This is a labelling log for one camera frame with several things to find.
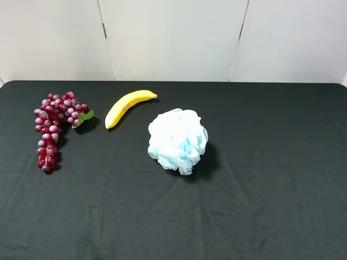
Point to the black tablecloth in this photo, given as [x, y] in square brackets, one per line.
[271, 184]

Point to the white and blue bath pouf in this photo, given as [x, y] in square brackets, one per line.
[177, 140]

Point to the red plastic grape bunch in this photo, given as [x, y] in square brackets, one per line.
[54, 111]

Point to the yellow banana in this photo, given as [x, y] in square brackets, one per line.
[124, 104]

